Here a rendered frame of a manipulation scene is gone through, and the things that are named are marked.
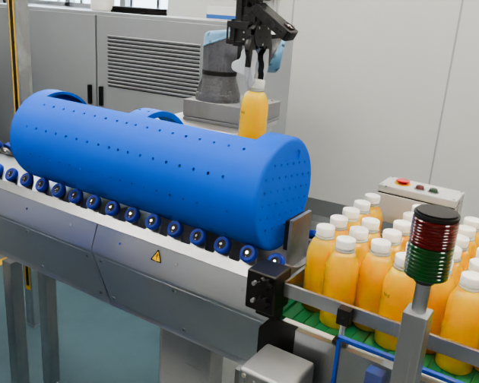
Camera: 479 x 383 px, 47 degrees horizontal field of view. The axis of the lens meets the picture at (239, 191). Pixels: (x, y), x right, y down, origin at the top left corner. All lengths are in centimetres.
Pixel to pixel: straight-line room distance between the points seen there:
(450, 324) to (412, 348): 21
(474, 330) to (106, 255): 97
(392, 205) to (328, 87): 272
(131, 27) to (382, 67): 174
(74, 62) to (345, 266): 283
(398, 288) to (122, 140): 78
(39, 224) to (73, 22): 208
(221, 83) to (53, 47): 213
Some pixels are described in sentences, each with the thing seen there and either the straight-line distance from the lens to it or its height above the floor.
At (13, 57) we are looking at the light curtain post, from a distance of 249.
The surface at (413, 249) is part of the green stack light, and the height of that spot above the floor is 120.
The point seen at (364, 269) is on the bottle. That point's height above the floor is 103.
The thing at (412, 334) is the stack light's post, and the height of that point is 107.
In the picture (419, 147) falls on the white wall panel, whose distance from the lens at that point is 405.
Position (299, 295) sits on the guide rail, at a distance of 115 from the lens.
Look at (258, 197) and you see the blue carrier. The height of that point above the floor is 112.
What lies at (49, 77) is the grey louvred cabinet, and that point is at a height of 101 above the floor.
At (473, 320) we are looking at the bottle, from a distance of 108.
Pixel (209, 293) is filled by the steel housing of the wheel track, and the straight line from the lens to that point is 138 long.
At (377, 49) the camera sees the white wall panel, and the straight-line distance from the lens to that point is 404.
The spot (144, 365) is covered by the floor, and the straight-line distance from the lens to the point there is 256.
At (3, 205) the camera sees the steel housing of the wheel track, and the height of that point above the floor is 86.
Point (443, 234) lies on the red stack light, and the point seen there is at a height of 124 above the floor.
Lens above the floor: 151
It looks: 18 degrees down
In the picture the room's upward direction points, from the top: 4 degrees clockwise
